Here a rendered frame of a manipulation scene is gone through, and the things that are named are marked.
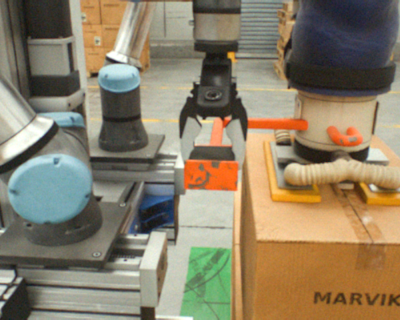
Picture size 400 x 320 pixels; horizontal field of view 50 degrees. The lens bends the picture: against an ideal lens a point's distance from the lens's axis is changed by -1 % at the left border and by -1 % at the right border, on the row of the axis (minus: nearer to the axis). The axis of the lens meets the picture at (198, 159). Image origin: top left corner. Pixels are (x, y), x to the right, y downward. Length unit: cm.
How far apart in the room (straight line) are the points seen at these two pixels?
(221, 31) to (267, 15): 970
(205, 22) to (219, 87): 10
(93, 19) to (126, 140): 690
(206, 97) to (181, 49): 982
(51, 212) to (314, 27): 60
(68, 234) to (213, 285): 165
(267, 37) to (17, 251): 977
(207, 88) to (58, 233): 39
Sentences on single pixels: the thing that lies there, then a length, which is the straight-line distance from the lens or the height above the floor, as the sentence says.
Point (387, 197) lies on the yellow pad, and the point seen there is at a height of 109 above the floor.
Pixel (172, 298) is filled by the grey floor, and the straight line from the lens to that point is 233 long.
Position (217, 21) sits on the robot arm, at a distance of 66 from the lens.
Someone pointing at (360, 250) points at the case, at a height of 105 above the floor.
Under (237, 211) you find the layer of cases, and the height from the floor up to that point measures 54.
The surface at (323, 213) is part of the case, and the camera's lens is 88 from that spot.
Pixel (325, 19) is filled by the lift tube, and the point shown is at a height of 142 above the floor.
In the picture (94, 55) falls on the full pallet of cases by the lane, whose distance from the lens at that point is 818.
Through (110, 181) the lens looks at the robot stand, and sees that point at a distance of 131.
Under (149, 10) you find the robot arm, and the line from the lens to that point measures 138.
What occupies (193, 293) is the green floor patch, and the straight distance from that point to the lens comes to 235.
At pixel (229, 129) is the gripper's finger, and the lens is 70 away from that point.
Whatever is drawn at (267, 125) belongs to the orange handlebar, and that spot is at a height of 120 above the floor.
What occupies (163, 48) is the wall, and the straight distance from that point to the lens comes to 1048.
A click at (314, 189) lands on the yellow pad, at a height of 109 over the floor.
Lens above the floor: 147
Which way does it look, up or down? 21 degrees down
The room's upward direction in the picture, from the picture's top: straight up
